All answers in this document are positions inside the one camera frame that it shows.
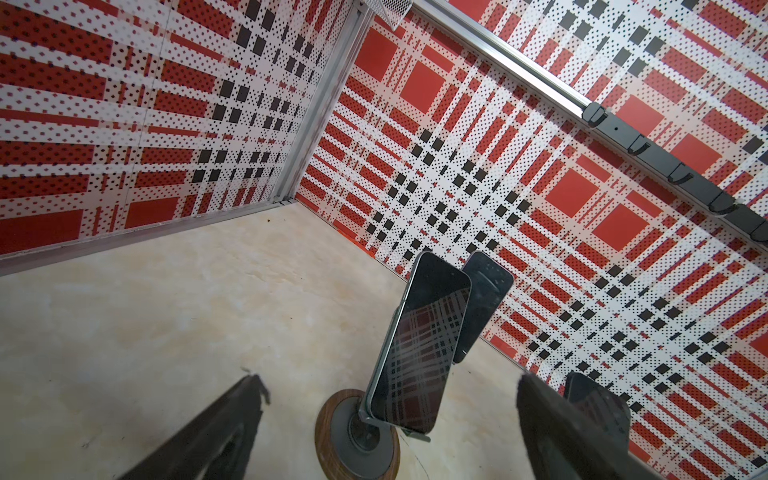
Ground wooden-base phone stand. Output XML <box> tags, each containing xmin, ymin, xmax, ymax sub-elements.
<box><xmin>314</xmin><ymin>389</ymin><xmax>401</xmax><ymax>479</ymax></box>

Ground black phone in centre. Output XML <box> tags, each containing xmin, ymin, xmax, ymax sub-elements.
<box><xmin>564</xmin><ymin>372</ymin><xmax>631</xmax><ymax>450</ymax></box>

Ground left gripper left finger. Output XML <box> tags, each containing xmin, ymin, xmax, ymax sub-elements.
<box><xmin>122</xmin><ymin>374</ymin><xmax>270</xmax><ymax>479</ymax></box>

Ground black phone at back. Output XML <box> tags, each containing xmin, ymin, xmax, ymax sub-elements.
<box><xmin>453</xmin><ymin>251</ymin><xmax>514</xmax><ymax>364</ymax></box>

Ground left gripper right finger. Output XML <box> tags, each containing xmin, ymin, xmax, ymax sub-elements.
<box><xmin>516</xmin><ymin>374</ymin><xmax>660</xmax><ymax>479</ymax></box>

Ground white wire mesh basket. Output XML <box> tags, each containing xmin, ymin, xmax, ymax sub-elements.
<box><xmin>363</xmin><ymin>0</ymin><xmax>414</xmax><ymax>31</ymax></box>

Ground black phone on wooden stand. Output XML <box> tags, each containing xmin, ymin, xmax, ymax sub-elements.
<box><xmin>360</xmin><ymin>251</ymin><xmax>472</xmax><ymax>435</ymax></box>

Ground black hook rail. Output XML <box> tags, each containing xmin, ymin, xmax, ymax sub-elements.
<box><xmin>582</xmin><ymin>102</ymin><xmax>767</xmax><ymax>247</ymax></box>

